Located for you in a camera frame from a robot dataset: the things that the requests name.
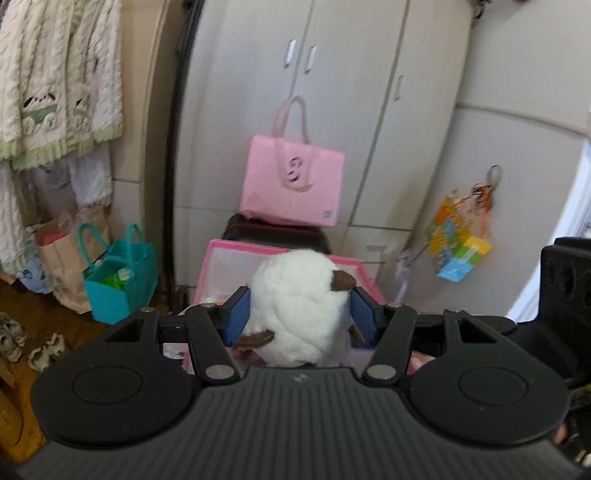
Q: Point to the colourful paper gift bag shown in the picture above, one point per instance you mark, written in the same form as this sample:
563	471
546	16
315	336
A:
457	249

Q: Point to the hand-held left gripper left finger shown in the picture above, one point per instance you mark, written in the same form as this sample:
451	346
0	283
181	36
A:
236	318

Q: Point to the beige sandal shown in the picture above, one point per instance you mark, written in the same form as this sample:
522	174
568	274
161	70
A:
46	353

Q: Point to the beige wardrobe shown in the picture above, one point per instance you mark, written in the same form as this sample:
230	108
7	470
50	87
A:
360	138

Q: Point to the white fleece garment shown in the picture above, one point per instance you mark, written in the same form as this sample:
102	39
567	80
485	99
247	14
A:
92	177

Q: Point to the teal tote bag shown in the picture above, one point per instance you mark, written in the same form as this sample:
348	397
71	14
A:
124	286

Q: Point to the pink storage box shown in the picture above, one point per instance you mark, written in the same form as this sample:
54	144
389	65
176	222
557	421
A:
231	263

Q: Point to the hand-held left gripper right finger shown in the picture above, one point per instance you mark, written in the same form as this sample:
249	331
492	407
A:
364	318

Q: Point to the blue and white plastic bag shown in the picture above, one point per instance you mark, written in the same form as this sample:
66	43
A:
32	277

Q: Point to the pink tote bag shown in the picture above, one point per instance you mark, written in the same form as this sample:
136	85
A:
295	184

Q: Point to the orange ribbon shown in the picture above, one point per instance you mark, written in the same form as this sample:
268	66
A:
482	203

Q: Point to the brown paper bag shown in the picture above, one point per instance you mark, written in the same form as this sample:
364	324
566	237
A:
60	267

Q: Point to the white and green knit cardigan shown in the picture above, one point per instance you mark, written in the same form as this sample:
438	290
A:
55	69

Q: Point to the grey sneaker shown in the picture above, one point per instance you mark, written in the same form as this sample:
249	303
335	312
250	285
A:
11	337

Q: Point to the white plush cat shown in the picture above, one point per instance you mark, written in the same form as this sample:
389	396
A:
295	304

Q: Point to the black stool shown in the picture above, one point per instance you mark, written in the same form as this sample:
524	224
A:
277	235

